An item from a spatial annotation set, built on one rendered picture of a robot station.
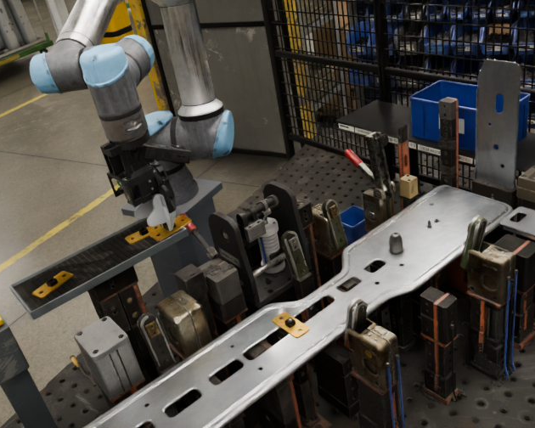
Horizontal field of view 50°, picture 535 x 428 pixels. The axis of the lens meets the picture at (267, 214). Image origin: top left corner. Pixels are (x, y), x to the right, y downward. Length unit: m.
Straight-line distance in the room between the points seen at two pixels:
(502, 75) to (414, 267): 0.52
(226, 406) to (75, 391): 0.70
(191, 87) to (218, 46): 2.47
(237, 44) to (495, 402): 2.86
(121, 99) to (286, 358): 0.58
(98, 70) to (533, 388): 1.16
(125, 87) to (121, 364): 0.53
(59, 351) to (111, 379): 1.89
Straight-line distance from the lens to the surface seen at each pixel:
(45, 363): 3.04
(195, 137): 1.47
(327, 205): 1.42
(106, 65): 0.99
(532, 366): 1.58
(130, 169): 1.06
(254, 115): 3.95
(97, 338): 1.18
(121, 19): 9.03
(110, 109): 1.01
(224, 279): 1.28
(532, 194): 1.59
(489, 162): 1.66
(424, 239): 1.45
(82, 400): 1.70
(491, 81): 1.57
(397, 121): 2.02
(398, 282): 1.32
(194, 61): 1.43
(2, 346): 1.29
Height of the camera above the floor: 1.82
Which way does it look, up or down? 30 degrees down
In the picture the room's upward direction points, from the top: 11 degrees counter-clockwise
